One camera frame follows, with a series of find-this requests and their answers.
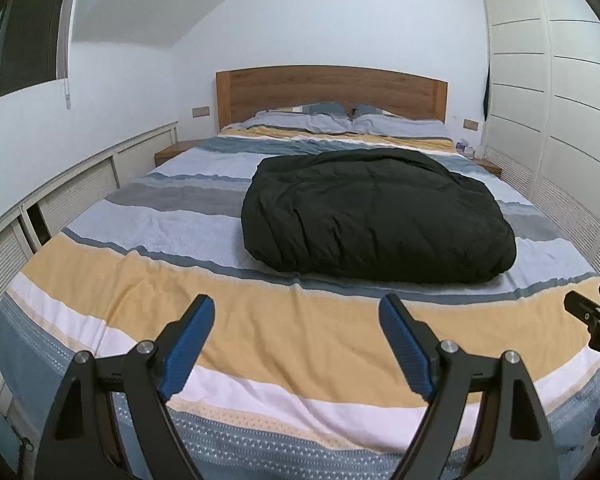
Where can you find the window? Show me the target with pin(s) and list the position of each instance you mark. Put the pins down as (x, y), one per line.
(20, 30)

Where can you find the small items on nightstand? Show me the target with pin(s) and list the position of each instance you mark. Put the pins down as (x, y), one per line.
(470, 150)

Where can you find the wooden headboard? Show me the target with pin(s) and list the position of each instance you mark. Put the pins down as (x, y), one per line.
(330, 85)

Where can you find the beige wall switch panel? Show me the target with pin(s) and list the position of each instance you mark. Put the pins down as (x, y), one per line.
(201, 111)
(471, 124)

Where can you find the light blue pillow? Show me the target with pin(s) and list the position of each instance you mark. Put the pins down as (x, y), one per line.
(400, 122)
(300, 120)

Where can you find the wooden nightstand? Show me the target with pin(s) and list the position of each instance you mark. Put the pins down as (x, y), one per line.
(177, 151)
(489, 165)

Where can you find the bed with striped duvet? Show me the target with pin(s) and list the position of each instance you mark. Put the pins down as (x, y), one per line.
(300, 320)

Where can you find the white wardrobe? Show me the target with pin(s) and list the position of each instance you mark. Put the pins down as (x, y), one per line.
(555, 85)

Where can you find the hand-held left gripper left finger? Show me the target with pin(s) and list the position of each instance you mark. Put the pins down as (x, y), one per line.
(187, 350)

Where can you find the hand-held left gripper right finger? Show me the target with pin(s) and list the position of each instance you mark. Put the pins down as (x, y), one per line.
(405, 350)

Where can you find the low white slatted cabinet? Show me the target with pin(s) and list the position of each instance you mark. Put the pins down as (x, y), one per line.
(70, 185)

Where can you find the black puffer coat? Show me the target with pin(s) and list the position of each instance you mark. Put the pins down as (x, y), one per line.
(380, 220)

